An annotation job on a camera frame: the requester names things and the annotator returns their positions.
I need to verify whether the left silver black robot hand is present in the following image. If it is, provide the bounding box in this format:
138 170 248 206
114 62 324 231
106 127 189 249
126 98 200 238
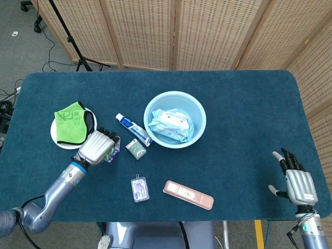
77 126 121 166

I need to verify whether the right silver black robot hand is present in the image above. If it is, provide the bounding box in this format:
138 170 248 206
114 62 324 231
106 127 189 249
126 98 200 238
268 147 319 207

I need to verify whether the purple carton box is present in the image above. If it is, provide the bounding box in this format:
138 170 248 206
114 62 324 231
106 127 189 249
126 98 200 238
103 136 121 164

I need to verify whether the small green white box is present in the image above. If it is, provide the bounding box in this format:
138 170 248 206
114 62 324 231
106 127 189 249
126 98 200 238
126 138 147 160

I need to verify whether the wet wipes pack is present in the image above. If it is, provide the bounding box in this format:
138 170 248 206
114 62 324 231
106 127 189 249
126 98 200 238
147 108 195 143

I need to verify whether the white blue toothpaste tube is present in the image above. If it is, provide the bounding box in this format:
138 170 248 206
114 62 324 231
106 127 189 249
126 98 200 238
115 113 153 147

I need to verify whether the light blue plastic basin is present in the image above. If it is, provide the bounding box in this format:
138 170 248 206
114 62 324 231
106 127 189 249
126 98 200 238
143 90 207 149

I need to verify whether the green cloth with black trim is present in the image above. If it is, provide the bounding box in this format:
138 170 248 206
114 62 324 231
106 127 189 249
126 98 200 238
54 101 95 145

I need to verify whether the white round plate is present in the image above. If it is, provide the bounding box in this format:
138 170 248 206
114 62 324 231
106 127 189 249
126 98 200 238
50 107 98 150

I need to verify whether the clear purple floss case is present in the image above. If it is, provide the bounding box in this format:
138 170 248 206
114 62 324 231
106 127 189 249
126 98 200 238
131 174 150 203

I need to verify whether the yellow floor tape strip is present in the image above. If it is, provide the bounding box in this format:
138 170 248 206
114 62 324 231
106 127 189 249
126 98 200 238
254 219 265 249

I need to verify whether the metal table leg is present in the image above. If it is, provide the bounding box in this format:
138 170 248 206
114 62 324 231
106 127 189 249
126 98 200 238
222 220 230 249

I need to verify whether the pink toothbrush case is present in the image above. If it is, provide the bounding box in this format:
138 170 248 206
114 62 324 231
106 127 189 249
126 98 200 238
162 180 214 211

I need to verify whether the blue-grey robot torso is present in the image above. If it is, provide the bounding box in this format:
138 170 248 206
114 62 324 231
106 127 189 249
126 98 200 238
97 221 217 249

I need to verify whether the dark teal table mat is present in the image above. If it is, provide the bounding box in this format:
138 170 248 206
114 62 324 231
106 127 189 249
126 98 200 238
0 70 330 224

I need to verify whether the black tripod stand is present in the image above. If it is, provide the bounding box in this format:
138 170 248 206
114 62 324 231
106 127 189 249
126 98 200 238
48 0 111 72

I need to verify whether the black office chair base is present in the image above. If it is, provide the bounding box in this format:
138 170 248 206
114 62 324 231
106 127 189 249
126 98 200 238
20 0 44 34

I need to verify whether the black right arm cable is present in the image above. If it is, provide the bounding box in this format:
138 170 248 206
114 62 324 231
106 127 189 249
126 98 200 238
286 225 302 246

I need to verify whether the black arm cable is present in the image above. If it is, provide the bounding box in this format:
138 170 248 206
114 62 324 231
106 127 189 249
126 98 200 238
286 225 302 246
18 194 46 249

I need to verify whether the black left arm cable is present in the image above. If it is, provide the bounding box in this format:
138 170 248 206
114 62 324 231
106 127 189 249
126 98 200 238
18 194 46 249

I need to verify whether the black cable bundle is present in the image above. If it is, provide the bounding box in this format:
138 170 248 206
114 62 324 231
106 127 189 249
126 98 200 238
0 79 24 135

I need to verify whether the thin black floor cable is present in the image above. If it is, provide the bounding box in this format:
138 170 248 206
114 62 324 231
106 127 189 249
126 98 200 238
36 0 78 72

